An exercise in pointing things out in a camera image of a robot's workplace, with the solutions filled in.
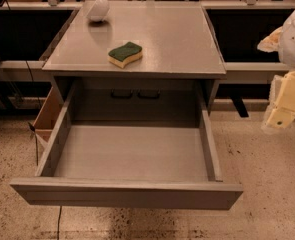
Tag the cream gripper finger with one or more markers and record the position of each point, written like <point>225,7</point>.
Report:
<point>280,112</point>
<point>271,42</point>

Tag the grey drawer cabinet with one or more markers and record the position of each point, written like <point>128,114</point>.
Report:
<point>160,34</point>

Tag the white bowl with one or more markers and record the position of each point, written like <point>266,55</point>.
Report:
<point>98,10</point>

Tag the green yellow sponge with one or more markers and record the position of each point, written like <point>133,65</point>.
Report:
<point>125,54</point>

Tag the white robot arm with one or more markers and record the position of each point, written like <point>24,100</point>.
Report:
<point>286,49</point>

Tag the grey top drawer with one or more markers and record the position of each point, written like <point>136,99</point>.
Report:
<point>145,145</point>

